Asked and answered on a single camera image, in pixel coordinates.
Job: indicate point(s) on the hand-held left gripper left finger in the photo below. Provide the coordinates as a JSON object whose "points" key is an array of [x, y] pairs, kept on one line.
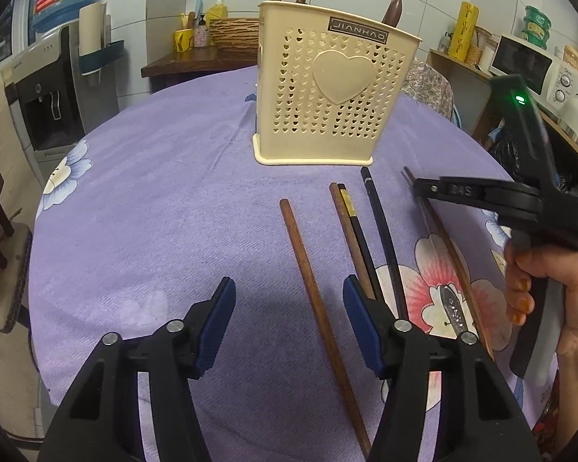
{"points": [[216, 327]]}

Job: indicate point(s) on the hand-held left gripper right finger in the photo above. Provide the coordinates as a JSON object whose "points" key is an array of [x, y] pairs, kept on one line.
{"points": [[361, 327]]}

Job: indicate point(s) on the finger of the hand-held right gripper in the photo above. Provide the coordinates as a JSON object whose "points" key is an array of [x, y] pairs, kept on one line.
{"points": [[491, 199]]}

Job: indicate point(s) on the metal spoon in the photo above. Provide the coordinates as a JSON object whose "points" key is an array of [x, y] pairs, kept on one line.
{"points": [[452, 310]]}

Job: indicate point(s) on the cream perforated utensil holder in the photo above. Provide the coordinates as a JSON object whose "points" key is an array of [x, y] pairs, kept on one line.
{"points": [[289, 106]]}

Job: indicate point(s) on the black plastic bag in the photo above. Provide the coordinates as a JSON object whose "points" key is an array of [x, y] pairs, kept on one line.
{"points": [[503, 149]]}

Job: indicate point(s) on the wooden shelf unit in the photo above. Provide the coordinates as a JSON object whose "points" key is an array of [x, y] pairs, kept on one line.
{"points": [[462, 82]]}

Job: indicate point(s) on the floral chair cover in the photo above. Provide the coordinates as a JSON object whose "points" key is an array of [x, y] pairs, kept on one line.
{"points": [[428, 89]]}

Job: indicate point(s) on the purple floral tablecloth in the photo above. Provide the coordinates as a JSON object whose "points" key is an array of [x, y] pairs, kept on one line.
{"points": [[173, 202]]}

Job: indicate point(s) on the white microwave oven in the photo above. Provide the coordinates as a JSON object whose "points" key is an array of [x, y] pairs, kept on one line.
{"points": [[525, 65]]}

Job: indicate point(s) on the small white bottle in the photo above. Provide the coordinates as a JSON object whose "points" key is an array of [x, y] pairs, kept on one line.
{"points": [[444, 44]]}

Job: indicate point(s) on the green paper bowl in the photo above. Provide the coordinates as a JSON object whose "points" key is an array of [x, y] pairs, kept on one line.
{"points": [[538, 13], [535, 42], [537, 28]]}

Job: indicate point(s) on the beige lidded jar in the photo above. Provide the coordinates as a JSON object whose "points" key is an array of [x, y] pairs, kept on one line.
{"points": [[571, 56]]}

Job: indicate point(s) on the round cushioned stool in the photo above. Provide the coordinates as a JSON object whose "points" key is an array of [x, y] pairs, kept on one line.
{"points": [[14, 288]]}

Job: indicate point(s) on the wooden side table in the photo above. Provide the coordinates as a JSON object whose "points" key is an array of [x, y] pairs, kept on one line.
{"points": [[197, 65]]}

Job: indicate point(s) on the grey water dispenser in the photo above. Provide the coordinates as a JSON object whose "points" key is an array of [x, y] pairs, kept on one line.
{"points": [[43, 96]]}

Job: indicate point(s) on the yellow mug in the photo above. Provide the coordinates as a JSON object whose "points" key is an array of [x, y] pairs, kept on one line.
{"points": [[184, 40]]}

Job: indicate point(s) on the woven basin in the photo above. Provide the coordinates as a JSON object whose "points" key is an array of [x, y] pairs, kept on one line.
{"points": [[233, 36]]}

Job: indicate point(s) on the blue cup holder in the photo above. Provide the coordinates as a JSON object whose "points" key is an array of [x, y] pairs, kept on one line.
{"points": [[103, 57]]}

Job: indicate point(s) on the floral pump bottle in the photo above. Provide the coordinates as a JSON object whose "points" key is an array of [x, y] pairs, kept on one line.
{"points": [[202, 33]]}

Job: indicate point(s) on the yellow dish soap bottle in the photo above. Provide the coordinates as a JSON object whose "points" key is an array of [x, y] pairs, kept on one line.
{"points": [[217, 9]]}

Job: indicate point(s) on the blue toothbrush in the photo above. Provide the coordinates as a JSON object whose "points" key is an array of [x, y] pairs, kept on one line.
{"points": [[198, 9]]}

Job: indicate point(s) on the beige paper cup sleeve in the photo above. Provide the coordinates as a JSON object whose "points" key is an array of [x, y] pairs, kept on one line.
{"points": [[92, 26]]}

